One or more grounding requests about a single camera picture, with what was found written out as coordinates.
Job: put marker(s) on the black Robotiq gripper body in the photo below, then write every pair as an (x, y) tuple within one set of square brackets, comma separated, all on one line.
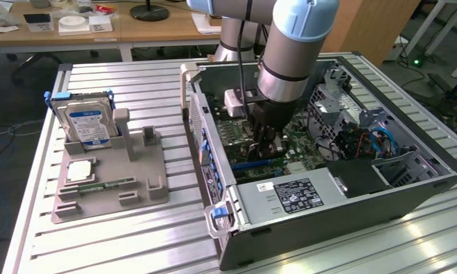
[(276, 114)]

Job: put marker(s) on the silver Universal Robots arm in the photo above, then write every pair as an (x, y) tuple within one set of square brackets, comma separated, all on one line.
[(297, 57)]

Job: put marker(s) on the blue expansion slot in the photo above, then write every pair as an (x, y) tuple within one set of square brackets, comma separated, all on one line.
[(251, 165)]

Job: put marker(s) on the green motherboard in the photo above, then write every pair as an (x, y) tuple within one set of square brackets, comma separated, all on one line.
[(300, 148)]

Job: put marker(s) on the small silver chipset heatsink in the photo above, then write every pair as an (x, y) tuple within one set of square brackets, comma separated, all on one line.
[(299, 167)]

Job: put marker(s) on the grey metal drive cage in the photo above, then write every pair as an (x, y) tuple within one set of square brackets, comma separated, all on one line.
[(327, 114)]

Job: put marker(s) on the grey power supply unit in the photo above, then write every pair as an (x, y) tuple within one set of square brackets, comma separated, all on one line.
[(259, 205)]

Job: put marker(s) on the black drive box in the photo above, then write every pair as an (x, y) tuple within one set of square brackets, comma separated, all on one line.
[(357, 177)]

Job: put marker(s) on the blue case latch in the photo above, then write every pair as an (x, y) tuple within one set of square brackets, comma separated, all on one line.
[(217, 213)]

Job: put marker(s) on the open black PC case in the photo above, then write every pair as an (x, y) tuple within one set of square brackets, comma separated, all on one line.
[(327, 228)]

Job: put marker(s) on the white paper stack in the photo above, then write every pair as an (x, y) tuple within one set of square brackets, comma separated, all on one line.
[(204, 27)]

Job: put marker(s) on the brown cardboard box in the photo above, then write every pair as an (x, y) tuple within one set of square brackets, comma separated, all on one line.
[(215, 20)]

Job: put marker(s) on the grey disk bay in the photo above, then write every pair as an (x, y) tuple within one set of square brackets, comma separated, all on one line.
[(404, 165)]

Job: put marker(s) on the wooden cabinet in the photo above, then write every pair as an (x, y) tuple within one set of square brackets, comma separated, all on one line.
[(365, 28)]

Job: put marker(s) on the white floor unit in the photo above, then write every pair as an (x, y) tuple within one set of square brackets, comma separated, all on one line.
[(397, 48)]

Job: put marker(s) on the device with green light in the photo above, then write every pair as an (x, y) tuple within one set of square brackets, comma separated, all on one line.
[(416, 62)]

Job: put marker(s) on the wooden desk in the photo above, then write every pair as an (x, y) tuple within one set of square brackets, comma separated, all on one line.
[(156, 31)]

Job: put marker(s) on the grey parts rack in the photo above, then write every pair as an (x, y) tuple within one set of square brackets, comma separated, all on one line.
[(111, 205)]

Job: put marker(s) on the green RAM stick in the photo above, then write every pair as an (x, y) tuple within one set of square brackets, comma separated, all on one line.
[(95, 187)]

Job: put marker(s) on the hard disk with blue label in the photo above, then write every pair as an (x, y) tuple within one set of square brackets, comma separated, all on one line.
[(87, 128)]

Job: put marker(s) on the black lamp base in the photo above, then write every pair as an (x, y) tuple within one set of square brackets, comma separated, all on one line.
[(149, 14)]

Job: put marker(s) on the silver CPU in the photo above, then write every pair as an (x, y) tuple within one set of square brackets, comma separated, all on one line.
[(79, 171)]

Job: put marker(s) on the hard disk in blue caddy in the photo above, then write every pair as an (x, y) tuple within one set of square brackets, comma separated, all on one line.
[(80, 98)]

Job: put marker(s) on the small white box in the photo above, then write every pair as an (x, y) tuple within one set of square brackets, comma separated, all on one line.
[(100, 24)]

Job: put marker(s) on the red packet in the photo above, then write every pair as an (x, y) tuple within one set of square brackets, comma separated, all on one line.
[(103, 9)]

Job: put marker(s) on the white box with round hole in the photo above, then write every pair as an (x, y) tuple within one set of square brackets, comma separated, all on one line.
[(73, 27)]

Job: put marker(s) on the black chair base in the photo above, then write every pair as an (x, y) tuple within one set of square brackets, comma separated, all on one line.
[(33, 61)]

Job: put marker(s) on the white box with black top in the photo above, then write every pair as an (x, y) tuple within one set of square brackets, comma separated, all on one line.
[(39, 23)]

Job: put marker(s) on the white paper card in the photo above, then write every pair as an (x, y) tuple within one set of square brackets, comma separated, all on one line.
[(4, 29)]

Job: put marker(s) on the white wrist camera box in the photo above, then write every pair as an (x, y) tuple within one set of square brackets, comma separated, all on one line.
[(233, 105)]

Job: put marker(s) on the white desk frame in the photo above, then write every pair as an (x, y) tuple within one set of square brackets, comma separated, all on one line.
[(428, 28)]

